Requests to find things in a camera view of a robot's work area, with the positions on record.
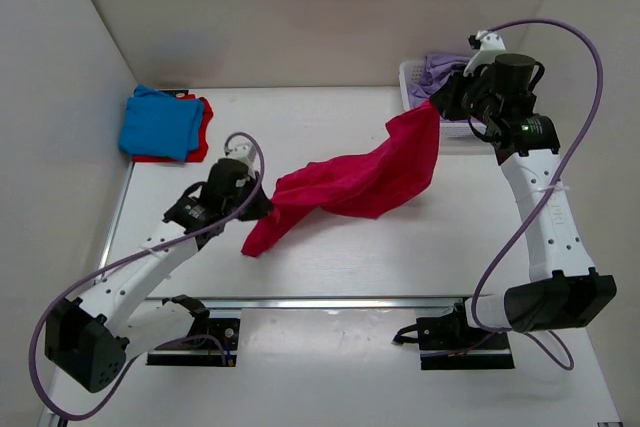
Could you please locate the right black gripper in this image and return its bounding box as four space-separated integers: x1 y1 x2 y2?
429 65 500 126

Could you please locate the magenta t shirt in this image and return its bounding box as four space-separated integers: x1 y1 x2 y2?
241 113 440 257

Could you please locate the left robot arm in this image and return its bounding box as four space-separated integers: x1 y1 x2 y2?
44 153 273 393

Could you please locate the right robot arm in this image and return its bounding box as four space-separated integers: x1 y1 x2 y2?
430 53 617 348

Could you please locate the lavender t shirt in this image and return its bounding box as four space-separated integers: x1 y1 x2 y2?
399 53 470 111

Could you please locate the white plastic basket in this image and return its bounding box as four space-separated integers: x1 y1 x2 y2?
399 60 481 141

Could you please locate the red folded t shirt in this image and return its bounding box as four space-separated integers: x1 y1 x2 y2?
131 94 214 163

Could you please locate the blue folded t shirt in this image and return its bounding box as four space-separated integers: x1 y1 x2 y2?
118 85 205 162

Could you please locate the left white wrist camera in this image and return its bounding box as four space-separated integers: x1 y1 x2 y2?
224 142 257 179

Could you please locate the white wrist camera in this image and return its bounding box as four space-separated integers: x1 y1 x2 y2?
463 30 506 77
224 142 257 179

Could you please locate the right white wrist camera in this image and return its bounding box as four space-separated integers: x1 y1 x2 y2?
463 30 506 77

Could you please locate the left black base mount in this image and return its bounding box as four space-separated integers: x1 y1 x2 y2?
146 298 241 368

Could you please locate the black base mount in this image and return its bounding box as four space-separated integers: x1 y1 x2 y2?
392 303 515 371
146 298 241 368

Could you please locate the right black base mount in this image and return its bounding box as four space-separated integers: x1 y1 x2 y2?
392 303 515 371

